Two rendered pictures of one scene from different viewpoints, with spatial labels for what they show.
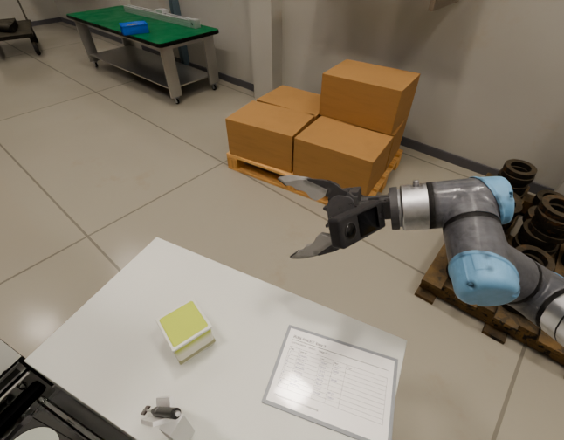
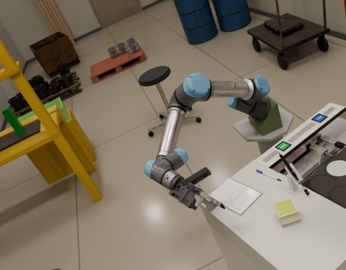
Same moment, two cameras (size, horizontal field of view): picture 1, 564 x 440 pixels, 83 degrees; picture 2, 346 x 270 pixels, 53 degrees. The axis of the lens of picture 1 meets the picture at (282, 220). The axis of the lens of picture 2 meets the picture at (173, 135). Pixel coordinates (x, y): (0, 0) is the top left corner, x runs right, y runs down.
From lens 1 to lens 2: 1.38 m
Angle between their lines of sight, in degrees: 95
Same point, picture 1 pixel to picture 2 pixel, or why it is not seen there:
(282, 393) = (254, 194)
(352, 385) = (228, 192)
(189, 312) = (281, 210)
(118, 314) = (329, 239)
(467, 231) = (173, 157)
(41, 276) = not seen: outside the picture
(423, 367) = not seen: outside the picture
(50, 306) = not seen: outside the picture
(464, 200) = (163, 163)
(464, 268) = (183, 154)
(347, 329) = (217, 209)
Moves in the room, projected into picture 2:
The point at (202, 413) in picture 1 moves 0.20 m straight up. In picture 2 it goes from (286, 194) to (277, 157)
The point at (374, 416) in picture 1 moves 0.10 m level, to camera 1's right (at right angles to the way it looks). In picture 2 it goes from (227, 184) to (209, 181)
